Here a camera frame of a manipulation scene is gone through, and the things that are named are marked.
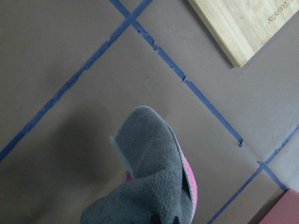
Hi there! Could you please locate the grey and pink cloth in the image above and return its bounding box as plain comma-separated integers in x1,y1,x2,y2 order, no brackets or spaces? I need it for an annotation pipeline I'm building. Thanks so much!
80,106,198,224

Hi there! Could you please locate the bamboo cutting board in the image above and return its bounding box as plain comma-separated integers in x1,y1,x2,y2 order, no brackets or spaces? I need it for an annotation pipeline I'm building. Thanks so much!
189,0,299,67

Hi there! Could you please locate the pink plastic bin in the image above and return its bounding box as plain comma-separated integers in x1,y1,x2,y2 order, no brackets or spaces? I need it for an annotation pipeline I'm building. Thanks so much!
249,189,299,224

